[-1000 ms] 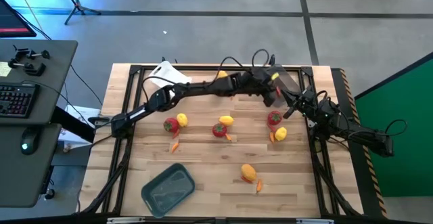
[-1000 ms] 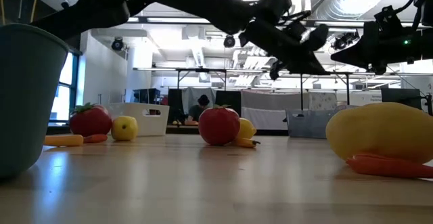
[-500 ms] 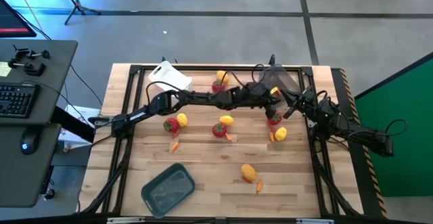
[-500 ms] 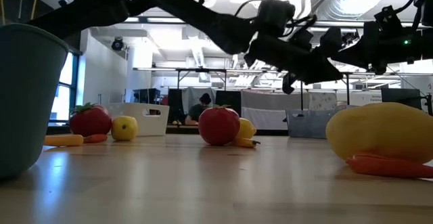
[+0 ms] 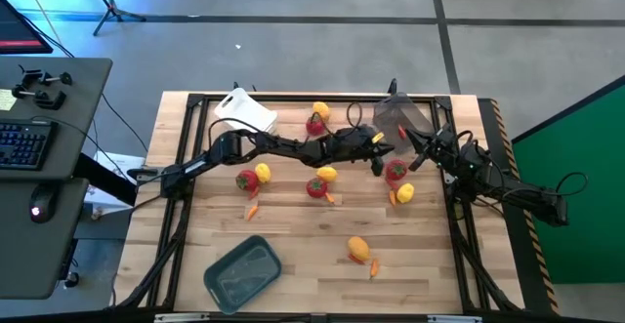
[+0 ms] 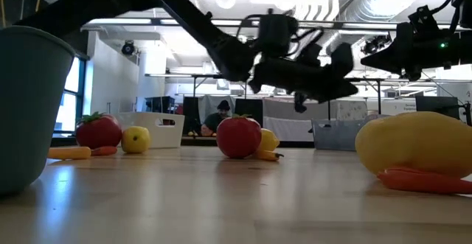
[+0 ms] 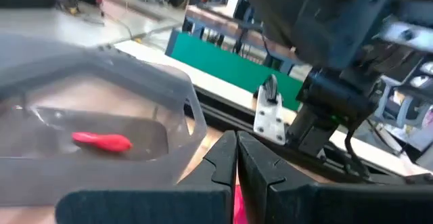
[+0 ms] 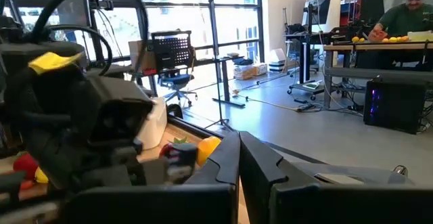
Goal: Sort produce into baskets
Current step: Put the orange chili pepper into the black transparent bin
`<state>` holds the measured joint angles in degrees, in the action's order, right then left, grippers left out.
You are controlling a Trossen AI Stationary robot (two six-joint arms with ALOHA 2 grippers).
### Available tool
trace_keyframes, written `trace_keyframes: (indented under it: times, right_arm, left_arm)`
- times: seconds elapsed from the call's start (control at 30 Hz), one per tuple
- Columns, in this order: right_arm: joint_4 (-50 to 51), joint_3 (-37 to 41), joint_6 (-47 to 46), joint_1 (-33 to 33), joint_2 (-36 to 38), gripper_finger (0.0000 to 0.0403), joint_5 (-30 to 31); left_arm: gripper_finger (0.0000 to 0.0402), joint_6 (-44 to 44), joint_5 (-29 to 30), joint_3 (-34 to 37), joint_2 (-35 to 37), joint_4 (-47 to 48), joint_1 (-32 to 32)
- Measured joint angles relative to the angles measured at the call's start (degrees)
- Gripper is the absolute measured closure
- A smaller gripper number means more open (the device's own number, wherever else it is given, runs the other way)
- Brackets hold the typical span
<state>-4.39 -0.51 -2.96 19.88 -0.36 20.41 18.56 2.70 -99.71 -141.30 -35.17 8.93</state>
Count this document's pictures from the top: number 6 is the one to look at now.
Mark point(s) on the yellow fruit pile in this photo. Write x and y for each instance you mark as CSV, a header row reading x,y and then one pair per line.
x,y
191,133

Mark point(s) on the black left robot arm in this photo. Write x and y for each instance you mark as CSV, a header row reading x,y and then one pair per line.
x,y
191,19

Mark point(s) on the long ceiling light strip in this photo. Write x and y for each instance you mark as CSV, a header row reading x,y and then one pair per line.
x,y
121,21
368,26

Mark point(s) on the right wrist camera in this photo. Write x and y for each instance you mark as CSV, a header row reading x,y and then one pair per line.
x,y
424,21

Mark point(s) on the yellow toy lemon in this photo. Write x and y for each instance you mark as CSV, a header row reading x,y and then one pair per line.
x,y
270,140
135,140

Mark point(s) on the orange-yellow toy lemon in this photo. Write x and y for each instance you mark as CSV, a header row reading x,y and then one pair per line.
x,y
416,144

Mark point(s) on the window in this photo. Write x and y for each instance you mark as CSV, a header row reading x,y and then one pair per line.
x,y
70,100

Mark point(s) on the grey translucent plastic basket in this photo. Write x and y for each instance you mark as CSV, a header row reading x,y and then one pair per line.
x,y
339,135

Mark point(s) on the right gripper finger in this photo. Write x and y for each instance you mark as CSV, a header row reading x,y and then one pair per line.
x,y
380,60

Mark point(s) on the black computer monitor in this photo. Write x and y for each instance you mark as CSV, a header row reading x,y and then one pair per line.
x,y
437,107

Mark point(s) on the red toy tomato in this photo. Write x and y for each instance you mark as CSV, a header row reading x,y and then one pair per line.
x,y
97,133
237,139

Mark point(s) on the black panel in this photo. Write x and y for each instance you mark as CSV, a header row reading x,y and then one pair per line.
x,y
249,111
191,115

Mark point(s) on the black ceiling camera cluster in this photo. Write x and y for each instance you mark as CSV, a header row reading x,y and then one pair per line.
x,y
374,45

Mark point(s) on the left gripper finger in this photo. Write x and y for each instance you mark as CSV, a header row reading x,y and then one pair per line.
x,y
343,58
339,89

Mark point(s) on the white partition sheet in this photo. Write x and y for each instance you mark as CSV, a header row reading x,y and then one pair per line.
x,y
287,126

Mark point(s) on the white plastic basket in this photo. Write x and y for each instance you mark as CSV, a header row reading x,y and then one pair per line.
x,y
147,129

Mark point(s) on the yellow-orange toy carrot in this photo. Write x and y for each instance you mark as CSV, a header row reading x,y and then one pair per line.
x,y
68,153

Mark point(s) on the orange toy carrot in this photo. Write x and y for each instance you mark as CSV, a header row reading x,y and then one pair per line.
x,y
424,183

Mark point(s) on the person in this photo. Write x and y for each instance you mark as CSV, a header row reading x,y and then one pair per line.
x,y
217,120

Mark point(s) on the speckled white board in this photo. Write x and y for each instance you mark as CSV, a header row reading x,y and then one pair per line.
x,y
350,109

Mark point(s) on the red-orange toy carrot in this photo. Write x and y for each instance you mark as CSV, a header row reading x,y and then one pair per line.
x,y
105,150
405,170

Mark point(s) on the teal plastic basket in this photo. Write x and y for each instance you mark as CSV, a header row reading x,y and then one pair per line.
x,y
29,107

